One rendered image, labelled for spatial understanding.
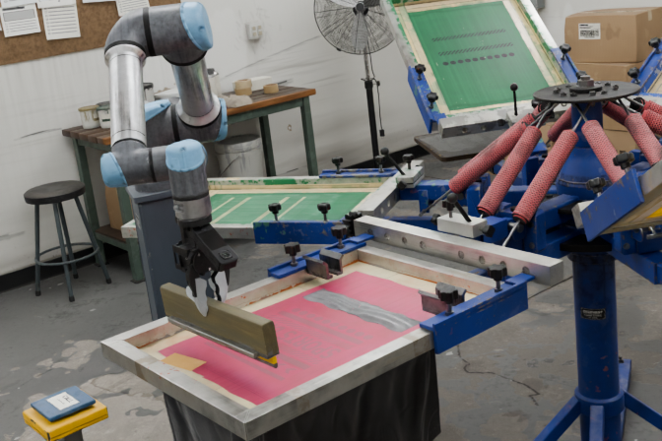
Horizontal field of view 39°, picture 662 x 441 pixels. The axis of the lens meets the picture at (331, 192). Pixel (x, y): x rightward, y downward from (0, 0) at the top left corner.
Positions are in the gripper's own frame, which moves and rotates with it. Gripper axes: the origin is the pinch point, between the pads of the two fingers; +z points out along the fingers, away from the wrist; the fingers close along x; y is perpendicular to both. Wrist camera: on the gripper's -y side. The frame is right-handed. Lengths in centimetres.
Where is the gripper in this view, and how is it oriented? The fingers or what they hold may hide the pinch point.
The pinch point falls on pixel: (214, 308)
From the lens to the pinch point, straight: 200.5
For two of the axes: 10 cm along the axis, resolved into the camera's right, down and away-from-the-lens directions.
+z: 1.1, 9.6, 2.7
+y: -6.3, -1.4, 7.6
